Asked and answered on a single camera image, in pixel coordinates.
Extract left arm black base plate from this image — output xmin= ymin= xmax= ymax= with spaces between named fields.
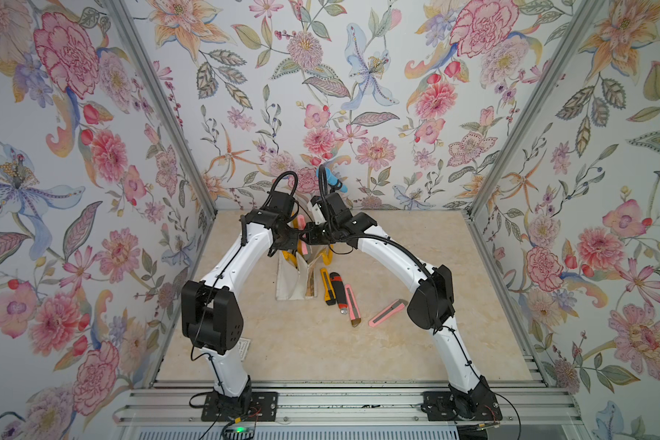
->
xmin=201 ymin=389 xmax=279 ymax=423

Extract red black utility knife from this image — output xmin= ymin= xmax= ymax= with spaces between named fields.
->
xmin=329 ymin=272 xmax=348 ymax=315

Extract white canvas pouch yellow handles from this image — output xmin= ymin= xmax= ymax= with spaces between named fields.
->
xmin=275 ymin=240 xmax=333 ymax=302

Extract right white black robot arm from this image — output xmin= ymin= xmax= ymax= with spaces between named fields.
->
xmin=302 ymin=192 xmax=496 ymax=420

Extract pink utility knife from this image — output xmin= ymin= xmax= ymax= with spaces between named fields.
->
xmin=345 ymin=284 xmax=361 ymax=328
xmin=368 ymin=299 xmax=408 ymax=328
xmin=294 ymin=214 xmax=310 ymax=257

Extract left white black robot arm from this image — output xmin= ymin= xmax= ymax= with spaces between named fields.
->
xmin=181 ymin=191 xmax=297 ymax=398

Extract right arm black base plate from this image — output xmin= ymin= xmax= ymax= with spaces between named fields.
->
xmin=419 ymin=388 xmax=502 ymax=423

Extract yellow black utility knife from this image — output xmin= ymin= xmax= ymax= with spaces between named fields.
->
xmin=320 ymin=268 xmax=337 ymax=306

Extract blue microphone on black stand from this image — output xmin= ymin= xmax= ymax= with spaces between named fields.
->
xmin=324 ymin=167 xmax=348 ymax=194

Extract aluminium front rail frame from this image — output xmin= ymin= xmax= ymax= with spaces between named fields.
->
xmin=114 ymin=381 xmax=590 ymax=439

